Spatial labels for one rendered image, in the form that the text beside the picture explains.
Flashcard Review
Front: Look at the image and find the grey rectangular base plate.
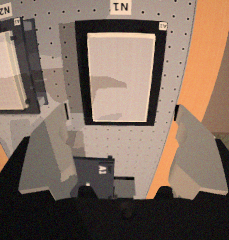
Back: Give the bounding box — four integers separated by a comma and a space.
0, 0, 198, 199

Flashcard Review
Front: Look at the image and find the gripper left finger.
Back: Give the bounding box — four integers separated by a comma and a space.
0, 103, 78, 240

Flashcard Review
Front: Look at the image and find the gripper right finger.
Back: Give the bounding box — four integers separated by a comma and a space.
168, 104, 229, 221

